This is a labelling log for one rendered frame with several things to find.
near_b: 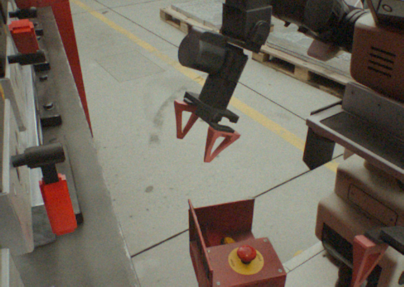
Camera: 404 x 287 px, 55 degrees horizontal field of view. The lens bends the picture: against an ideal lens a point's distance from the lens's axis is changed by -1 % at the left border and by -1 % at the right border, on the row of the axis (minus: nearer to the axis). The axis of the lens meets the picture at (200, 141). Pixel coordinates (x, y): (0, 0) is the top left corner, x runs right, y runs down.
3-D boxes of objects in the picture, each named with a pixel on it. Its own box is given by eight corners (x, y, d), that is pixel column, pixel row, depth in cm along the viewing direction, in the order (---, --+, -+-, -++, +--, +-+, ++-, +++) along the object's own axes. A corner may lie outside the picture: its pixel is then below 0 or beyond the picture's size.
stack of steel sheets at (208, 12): (262, 21, 430) (262, 16, 427) (214, 30, 403) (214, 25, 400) (213, 1, 500) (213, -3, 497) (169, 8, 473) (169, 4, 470)
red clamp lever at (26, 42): (35, 14, 38) (43, 50, 48) (-11, 19, 37) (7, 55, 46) (38, 31, 38) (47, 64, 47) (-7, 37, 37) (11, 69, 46)
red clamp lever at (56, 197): (83, 233, 37) (62, 147, 31) (37, 245, 35) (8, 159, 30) (80, 220, 38) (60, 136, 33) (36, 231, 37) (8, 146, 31)
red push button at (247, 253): (258, 268, 79) (259, 256, 77) (239, 272, 79) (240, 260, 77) (251, 253, 83) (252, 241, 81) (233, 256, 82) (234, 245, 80)
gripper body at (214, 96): (211, 121, 69) (228, 82, 67) (180, 99, 76) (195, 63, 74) (237, 126, 73) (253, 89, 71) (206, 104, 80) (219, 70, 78)
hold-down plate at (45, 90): (62, 123, 107) (60, 114, 105) (41, 127, 105) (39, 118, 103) (53, 81, 130) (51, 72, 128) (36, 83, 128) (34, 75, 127)
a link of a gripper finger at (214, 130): (199, 167, 69) (220, 120, 67) (178, 148, 74) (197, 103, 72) (226, 169, 74) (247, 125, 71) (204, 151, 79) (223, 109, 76)
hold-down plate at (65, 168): (84, 222, 76) (81, 211, 74) (55, 230, 74) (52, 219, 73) (66, 142, 99) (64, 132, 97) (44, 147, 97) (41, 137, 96)
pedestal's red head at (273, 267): (281, 310, 84) (291, 254, 74) (209, 326, 81) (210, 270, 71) (250, 241, 100) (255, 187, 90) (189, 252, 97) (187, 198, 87)
